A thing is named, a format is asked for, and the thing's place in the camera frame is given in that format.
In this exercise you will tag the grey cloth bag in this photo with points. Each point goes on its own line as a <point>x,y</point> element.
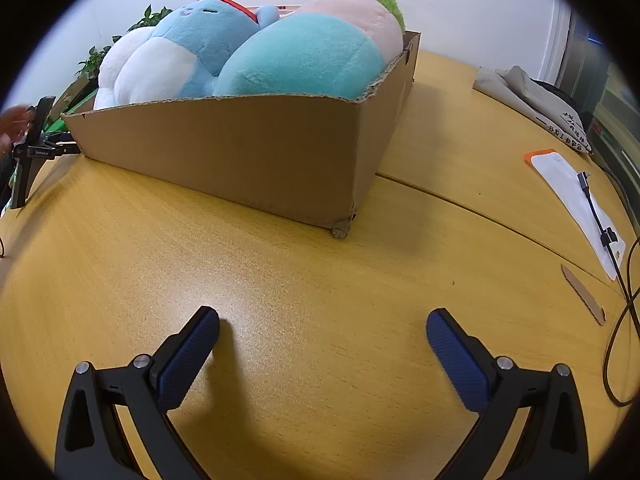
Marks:
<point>520,90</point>

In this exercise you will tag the blue cat plush toy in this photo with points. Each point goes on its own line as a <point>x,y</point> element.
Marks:
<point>200,30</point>

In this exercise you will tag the person's left hand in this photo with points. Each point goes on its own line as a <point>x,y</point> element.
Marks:
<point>12,122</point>

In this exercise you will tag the black cloth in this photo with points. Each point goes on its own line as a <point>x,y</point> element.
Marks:
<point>555,92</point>

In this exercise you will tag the metal door frame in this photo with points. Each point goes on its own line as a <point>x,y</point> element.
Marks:
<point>555,45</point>

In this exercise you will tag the pink and teal pig plush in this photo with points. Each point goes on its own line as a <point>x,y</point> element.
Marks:
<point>300,55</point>

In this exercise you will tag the white round plush toy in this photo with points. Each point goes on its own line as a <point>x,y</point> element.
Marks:
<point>112,67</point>

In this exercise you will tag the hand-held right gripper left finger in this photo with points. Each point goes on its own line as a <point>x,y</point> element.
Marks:
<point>192,345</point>

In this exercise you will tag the brown cardboard box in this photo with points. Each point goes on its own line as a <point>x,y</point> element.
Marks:
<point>240,150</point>

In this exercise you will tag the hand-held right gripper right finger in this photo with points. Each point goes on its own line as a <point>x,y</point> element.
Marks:
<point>452,350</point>

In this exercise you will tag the small leafy potted plant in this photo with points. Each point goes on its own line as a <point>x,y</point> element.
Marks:
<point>92,60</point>

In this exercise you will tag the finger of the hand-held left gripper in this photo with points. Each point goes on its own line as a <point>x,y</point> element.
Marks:
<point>62,147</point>

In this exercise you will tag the white envelope with orange edge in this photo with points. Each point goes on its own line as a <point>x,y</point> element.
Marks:
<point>565,185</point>

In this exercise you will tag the brown cardboard piece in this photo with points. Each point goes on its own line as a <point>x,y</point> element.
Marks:
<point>67,95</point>

